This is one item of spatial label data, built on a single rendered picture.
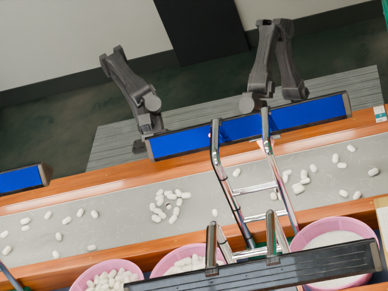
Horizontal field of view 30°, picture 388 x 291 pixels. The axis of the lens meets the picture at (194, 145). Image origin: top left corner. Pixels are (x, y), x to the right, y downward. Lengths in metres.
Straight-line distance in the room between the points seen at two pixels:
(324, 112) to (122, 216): 0.85
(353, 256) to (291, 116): 0.57
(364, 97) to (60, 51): 2.43
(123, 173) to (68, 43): 2.07
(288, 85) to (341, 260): 1.09
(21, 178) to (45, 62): 2.46
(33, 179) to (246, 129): 0.71
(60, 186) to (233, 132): 0.89
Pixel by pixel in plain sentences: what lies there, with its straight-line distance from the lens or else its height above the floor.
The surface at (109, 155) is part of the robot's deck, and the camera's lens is 2.99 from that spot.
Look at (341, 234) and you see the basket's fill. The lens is 2.25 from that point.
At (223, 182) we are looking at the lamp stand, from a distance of 2.09.
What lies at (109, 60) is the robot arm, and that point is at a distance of 2.69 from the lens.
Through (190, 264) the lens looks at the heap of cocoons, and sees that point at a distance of 2.32.
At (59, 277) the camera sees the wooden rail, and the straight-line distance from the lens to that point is 2.52.
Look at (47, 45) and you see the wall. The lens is 4.70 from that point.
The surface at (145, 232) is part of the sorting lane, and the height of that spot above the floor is 0.74.
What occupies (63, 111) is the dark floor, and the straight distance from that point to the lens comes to 4.70.
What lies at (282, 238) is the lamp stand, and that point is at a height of 1.01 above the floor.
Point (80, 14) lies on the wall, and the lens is 4.52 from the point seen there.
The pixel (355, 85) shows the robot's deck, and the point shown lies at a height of 0.67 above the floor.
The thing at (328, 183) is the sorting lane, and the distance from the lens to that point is 2.38.
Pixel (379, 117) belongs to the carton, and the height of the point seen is 0.78.
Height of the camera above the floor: 2.40
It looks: 38 degrees down
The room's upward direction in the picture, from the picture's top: 24 degrees counter-clockwise
